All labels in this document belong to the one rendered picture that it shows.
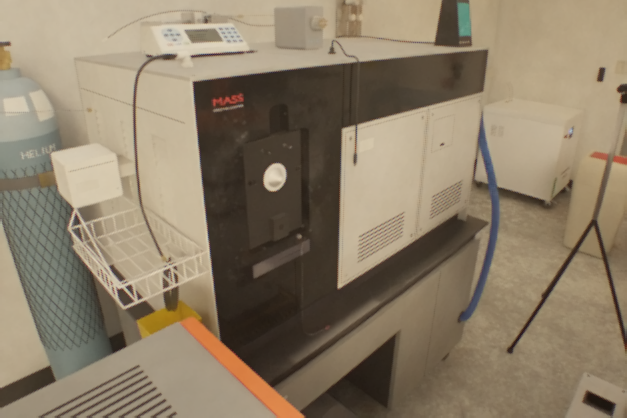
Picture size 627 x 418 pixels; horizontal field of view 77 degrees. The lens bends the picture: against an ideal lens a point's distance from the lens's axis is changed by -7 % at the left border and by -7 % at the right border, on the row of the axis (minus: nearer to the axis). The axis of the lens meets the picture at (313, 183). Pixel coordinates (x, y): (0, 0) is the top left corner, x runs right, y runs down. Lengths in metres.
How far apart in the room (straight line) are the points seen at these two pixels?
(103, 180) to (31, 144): 0.47
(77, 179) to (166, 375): 0.58
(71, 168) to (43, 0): 0.94
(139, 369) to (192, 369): 0.07
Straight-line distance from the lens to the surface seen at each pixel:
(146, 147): 1.01
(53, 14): 1.86
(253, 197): 0.91
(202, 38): 1.17
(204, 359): 0.60
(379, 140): 1.18
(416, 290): 1.51
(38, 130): 1.49
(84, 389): 0.61
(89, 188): 1.06
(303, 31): 1.29
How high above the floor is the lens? 1.54
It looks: 22 degrees down
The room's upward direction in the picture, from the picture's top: straight up
